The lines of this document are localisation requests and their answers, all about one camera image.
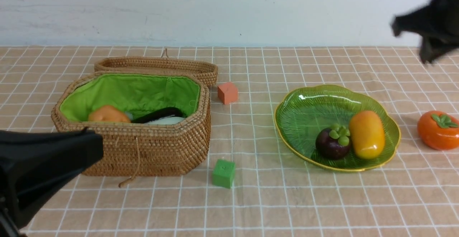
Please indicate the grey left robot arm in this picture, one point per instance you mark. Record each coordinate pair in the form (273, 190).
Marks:
(35, 166)

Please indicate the brown potato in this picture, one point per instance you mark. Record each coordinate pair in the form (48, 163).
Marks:
(108, 113)

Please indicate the white radish green leaves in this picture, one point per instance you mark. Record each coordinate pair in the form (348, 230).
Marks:
(166, 121)

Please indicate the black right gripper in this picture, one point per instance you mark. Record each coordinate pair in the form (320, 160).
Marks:
(438, 25)

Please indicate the orange persimmon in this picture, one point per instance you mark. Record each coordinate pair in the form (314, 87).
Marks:
(439, 130)

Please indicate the yellow orange mango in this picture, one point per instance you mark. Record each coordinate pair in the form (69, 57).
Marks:
(367, 134)

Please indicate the purple eggplant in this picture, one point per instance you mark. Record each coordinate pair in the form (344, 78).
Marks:
(161, 113)

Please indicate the orange foam cube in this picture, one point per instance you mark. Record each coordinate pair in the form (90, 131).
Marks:
(228, 93)

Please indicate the wicker basket lid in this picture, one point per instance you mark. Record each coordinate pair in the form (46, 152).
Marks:
(206, 72)

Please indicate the green glass leaf plate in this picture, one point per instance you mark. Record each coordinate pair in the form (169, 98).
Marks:
(304, 112)

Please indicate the wicker basket green lining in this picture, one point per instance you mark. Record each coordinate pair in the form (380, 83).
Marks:
(132, 150)

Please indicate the green foam cube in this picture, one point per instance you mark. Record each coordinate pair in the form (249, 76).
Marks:
(223, 173)

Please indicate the dark purple mangosteen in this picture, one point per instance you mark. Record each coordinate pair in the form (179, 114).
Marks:
(334, 142)

